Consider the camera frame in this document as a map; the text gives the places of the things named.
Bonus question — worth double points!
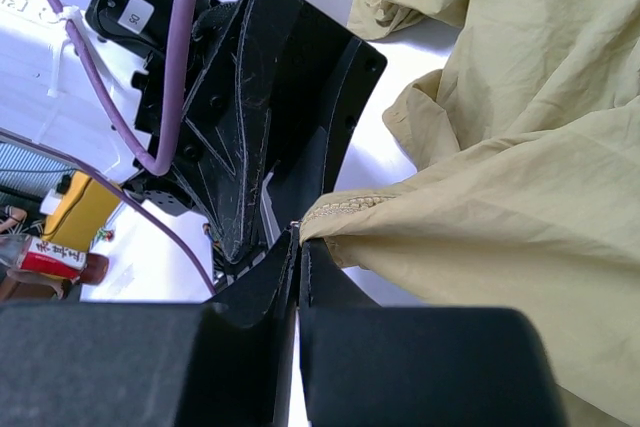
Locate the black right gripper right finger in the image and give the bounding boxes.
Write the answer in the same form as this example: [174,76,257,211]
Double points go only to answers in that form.
[299,240,567,426]

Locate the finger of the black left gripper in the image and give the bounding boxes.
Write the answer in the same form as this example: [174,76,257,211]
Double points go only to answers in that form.
[262,4,387,240]
[181,0,300,262]

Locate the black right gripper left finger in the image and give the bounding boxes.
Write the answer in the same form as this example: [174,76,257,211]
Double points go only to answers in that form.
[1,229,298,426]

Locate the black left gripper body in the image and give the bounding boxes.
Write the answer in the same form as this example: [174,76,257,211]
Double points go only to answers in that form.
[87,0,238,216]

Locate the olive yellow zip jacket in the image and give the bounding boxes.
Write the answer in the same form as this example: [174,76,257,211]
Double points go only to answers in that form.
[300,0,639,426]

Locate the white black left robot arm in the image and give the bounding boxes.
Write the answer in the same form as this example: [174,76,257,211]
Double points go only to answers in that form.
[1,0,386,264]

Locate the yellow box with white plug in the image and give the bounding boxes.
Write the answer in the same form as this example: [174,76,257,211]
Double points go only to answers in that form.
[41,172,120,251]

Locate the red label drink bottle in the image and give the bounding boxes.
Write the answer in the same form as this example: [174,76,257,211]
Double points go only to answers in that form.
[1,234,109,285]

